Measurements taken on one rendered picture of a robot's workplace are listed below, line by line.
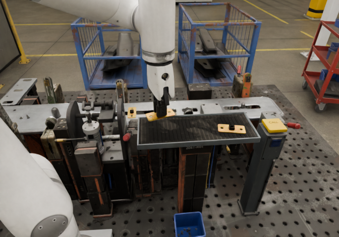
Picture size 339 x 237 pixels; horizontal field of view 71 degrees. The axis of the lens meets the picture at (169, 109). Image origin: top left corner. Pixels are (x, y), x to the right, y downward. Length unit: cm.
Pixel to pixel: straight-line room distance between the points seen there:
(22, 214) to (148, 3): 49
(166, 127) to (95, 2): 44
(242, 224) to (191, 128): 52
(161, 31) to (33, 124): 79
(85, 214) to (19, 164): 66
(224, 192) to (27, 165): 87
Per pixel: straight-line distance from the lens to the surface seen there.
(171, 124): 77
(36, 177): 54
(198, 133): 74
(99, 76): 344
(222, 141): 72
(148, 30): 56
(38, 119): 121
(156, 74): 60
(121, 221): 110
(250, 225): 112
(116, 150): 98
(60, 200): 57
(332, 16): 489
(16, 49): 469
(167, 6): 56
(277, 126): 84
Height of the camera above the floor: 163
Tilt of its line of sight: 34 degrees down
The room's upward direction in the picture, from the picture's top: straight up
